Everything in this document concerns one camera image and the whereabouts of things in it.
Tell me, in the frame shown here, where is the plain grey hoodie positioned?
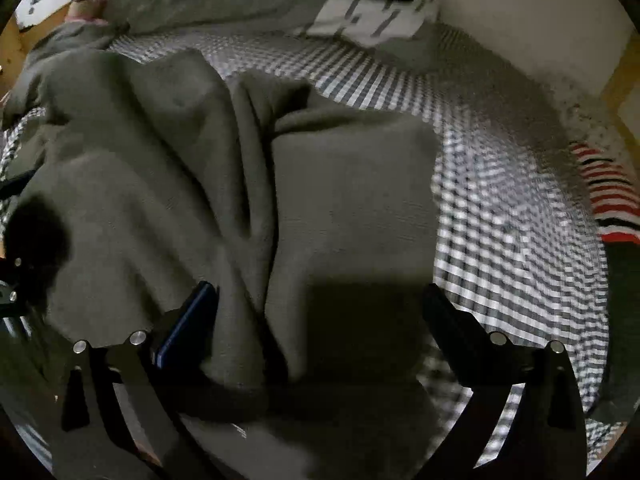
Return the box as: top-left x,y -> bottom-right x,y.
100,0 -> 331,36

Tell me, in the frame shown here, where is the dotted white pillow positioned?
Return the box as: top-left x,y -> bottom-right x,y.
540,75 -> 631,151

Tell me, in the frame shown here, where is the grey lettered hoodie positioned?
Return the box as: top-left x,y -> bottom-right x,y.
0,22 -> 446,461

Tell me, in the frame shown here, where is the pink plush toy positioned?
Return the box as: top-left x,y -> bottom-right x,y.
67,0 -> 111,26

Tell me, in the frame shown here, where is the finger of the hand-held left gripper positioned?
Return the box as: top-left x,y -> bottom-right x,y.
0,255 -> 31,318

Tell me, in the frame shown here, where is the red striped pillow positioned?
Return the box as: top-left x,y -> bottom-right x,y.
570,141 -> 640,246

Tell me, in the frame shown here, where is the white printed garment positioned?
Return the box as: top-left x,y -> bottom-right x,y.
292,0 -> 443,48

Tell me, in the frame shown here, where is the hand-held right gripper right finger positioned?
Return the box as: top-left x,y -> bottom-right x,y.
421,282 -> 586,480

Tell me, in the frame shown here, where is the checkered bed sheet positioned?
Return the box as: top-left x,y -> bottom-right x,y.
0,22 -> 611,471

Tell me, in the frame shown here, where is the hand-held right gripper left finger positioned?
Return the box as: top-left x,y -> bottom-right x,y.
50,280 -> 221,480

